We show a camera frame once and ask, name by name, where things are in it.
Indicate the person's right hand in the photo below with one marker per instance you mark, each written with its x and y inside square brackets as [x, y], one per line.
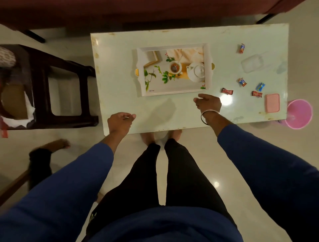
[209, 103]

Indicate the person's left hand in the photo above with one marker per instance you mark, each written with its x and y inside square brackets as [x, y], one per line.
[119, 124]

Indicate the red candy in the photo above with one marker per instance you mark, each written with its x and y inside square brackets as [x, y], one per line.
[256, 94]
[227, 91]

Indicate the white leaf print tray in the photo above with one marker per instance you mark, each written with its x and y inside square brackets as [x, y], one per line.
[174, 87]

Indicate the orange blue candy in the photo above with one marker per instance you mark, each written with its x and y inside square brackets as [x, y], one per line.
[242, 82]
[242, 48]

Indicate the white paper napkins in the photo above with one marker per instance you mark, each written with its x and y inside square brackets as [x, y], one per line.
[28, 109]

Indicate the person's right forearm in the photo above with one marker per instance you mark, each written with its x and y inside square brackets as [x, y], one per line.
[261, 162]

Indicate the person's left forearm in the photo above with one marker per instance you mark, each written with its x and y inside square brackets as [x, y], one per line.
[62, 187]

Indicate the person's left leg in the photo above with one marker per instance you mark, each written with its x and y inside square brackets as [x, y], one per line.
[134, 179]

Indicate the person's leg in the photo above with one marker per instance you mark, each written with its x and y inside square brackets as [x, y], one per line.
[189, 179]
[40, 167]
[134, 179]

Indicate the person's right leg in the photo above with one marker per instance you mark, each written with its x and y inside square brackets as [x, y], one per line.
[189, 179]

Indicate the person's blue shirt torso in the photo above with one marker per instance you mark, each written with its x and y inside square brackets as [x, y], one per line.
[162, 227]

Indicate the silver bangle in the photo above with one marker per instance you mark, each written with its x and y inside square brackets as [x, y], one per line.
[210, 110]

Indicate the pink container lid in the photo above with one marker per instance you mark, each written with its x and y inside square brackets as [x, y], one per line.
[272, 103]

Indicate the dark brown stool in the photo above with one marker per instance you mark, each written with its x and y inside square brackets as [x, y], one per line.
[42, 82]

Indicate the pink plastic bin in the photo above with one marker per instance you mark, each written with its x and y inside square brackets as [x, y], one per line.
[299, 113]

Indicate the brown wooden napkin holder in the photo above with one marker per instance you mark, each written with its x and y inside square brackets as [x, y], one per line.
[15, 102]

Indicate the red sofa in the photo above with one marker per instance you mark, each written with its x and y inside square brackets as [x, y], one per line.
[124, 12]

